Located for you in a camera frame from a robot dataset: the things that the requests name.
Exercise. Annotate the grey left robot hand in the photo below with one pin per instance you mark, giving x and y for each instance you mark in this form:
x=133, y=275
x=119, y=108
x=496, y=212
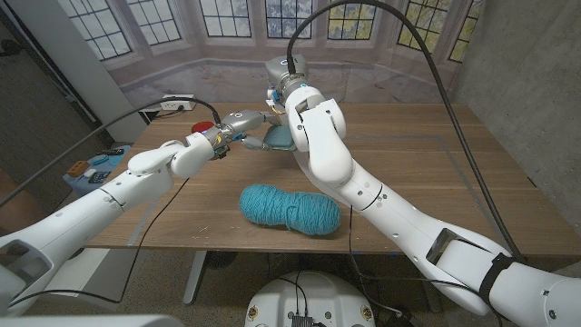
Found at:
x=243, y=120

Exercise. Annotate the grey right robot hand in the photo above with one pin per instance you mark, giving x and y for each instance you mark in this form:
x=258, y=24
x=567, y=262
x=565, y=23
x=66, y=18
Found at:
x=283, y=68

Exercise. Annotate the teal ribbed case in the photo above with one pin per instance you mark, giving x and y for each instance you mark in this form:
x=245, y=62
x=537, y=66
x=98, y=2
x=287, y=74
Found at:
x=279, y=138

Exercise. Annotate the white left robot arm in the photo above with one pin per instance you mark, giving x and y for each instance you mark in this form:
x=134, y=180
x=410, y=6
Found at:
x=91, y=213

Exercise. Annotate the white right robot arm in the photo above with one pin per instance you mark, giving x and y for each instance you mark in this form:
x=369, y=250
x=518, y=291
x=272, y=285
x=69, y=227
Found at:
x=327, y=154

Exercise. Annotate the teal yarn skein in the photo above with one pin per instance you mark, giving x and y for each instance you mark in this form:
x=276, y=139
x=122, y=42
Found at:
x=290, y=210

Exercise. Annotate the red plastic cup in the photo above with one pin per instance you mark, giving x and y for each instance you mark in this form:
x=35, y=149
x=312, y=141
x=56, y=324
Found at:
x=202, y=126

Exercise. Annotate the printed window backdrop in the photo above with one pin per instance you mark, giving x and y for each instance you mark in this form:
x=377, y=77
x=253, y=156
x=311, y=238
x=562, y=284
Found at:
x=204, y=68

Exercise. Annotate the white power strip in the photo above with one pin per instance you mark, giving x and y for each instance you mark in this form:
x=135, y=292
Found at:
x=174, y=104

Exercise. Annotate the teal oval object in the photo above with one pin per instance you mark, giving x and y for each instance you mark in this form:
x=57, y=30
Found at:
x=99, y=160
x=116, y=160

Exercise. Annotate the black remote control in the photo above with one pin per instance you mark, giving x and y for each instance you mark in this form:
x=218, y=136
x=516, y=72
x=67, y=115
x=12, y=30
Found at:
x=110, y=152

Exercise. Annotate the black ribbed round object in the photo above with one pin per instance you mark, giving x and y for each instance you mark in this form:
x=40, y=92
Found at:
x=222, y=259

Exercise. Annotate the black calculator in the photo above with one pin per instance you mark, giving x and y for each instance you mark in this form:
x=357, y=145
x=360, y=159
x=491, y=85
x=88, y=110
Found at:
x=100, y=177

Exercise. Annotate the small white object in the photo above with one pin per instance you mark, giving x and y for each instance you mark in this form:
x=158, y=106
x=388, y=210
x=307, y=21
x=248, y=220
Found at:
x=90, y=172

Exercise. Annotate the grey table leg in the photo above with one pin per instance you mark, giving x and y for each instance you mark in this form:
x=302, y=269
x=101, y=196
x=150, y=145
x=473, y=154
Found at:
x=431, y=300
x=195, y=277

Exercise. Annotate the orange block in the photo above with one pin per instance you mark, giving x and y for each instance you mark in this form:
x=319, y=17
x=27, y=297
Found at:
x=78, y=168

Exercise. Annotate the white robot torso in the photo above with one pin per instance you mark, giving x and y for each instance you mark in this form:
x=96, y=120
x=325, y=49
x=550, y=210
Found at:
x=313, y=295

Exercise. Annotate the white floor platform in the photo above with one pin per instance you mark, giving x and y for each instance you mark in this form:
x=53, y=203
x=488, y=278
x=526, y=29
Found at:
x=100, y=272

